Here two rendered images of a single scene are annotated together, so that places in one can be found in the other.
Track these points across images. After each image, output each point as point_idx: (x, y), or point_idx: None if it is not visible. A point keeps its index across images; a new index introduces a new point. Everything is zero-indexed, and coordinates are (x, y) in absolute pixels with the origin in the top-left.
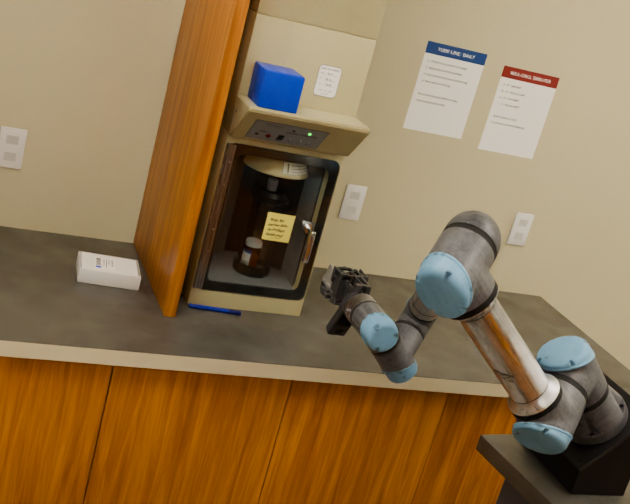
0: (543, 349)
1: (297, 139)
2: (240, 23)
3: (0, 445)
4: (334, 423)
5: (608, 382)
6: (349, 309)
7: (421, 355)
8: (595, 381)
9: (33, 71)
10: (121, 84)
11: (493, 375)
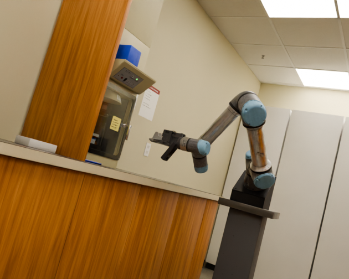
0: (248, 153)
1: (130, 81)
2: (124, 21)
3: (29, 226)
4: (149, 209)
5: None
6: (184, 141)
7: (164, 181)
8: None
9: None
10: (21, 58)
11: (188, 187)
